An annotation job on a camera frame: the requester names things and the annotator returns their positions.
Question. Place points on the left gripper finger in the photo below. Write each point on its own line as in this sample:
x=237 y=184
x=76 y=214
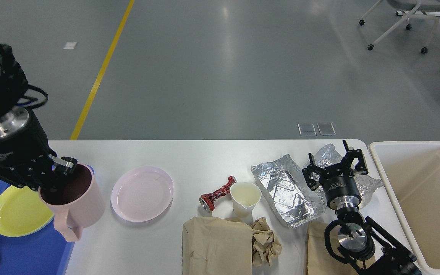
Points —
x=63 y=167
x=21 y=175

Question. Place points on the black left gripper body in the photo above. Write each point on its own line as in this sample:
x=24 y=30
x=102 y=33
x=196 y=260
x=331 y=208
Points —
x=23 y=141

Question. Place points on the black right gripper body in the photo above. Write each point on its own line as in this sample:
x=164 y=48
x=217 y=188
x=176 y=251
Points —
x=340 y=187

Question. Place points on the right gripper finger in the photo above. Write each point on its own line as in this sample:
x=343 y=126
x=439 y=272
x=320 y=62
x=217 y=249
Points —
x=311 y=169
x=353 y=162

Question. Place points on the pink mug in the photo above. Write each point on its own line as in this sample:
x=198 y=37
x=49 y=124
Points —
x=80 y=204

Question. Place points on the pink plate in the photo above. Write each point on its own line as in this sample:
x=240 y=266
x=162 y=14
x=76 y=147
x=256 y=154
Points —
x=142 y=194

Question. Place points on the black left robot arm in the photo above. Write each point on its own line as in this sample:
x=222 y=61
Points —
x=16 y=92

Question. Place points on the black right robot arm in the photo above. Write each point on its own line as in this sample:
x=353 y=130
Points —
x=351 y=238

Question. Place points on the crumpled clear plastic wrap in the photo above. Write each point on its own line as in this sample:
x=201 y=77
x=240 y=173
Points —
x=366 y=184

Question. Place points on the yellow plate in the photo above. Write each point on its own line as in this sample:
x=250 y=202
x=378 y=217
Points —
x=22 y=212

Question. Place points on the aluminium foil tray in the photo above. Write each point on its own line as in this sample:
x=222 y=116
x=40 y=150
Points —
x=283 y=185

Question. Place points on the clear floor plate left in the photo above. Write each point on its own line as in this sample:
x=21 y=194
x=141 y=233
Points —
x=307 y=129

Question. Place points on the clear floor plate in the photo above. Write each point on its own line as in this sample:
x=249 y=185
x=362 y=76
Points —
x=326 y=129
x=307 y=129

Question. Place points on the clear floor plate right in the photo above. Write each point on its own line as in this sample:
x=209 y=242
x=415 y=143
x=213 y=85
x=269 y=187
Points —
x=326 y=129

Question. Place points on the beige plastic bin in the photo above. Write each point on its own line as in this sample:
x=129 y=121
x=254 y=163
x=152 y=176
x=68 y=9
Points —
x=410 y=171

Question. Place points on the white paper cup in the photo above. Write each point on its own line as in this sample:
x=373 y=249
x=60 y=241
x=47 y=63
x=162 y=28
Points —
x=244 y=197

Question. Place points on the brown paper bag right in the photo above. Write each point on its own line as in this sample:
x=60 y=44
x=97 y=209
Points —
x=319 y=262

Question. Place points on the blue plastic tray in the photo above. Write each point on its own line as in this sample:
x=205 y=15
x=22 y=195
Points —
x=45 y=252

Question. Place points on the crumpled brown paper ball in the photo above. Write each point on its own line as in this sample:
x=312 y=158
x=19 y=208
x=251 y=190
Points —
x=266 y=246

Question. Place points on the crushed red can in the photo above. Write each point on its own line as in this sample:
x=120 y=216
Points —
x=207 y=200

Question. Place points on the white floor tape patch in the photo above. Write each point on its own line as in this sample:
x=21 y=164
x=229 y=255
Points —
x=70 y=45

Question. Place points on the large brown paper bag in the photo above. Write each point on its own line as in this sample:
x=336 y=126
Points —
x=216 y=246

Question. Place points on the white office chair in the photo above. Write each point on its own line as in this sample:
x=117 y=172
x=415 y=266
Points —
x=418 y=9

